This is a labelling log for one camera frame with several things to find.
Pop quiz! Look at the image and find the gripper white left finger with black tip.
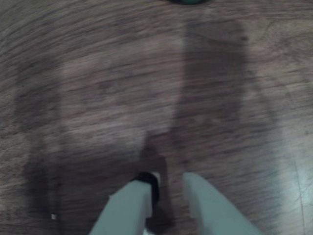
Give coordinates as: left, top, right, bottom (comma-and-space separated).
89, 172, 161, 235

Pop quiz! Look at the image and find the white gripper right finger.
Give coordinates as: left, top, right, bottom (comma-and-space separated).
182, 172, 263, 235

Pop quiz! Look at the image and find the green cap pill bottle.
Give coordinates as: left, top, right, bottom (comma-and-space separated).
166, 0, 214, 6

